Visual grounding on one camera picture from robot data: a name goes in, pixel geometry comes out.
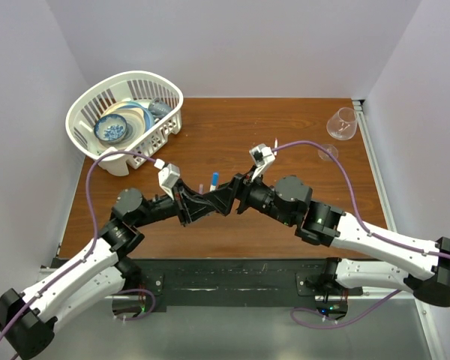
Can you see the clear wine glass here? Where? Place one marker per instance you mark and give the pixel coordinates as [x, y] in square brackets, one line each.
[341, 126]

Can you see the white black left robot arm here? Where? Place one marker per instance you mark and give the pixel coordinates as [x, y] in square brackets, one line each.
[29, 319]

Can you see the blue patterned bowl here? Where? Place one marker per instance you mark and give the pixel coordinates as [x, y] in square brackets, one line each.
[111, 128]

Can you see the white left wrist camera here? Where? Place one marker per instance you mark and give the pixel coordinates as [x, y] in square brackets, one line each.
[168, 175]

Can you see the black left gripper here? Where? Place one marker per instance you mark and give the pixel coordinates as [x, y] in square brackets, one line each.
[198, 208]

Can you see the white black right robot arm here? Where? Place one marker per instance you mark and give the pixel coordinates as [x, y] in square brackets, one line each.
[400, 262]

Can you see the blue pen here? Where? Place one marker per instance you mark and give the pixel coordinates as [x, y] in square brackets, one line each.
[214, 181]

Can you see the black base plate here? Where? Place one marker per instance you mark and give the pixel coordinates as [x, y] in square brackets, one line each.
[253, 283]

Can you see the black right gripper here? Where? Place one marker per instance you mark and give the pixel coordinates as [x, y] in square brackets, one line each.
[239, 187]

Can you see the beige blue plate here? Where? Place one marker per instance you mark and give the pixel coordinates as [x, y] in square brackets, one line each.
[135, 118]

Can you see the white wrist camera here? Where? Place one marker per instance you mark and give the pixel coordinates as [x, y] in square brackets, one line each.
[263, 157]
[168, 175]

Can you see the grey blue mug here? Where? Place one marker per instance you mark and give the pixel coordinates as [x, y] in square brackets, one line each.
[158, 108]

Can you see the white dish rack basket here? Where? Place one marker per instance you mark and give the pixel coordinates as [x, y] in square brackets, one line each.
[138, 86]

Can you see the light blue plate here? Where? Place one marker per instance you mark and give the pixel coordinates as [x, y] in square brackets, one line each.
[148, 117]

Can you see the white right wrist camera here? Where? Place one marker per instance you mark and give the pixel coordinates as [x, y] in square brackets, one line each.
[263, 157]

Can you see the aluminium frame rail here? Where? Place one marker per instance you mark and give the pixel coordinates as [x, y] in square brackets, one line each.
[374, 166]

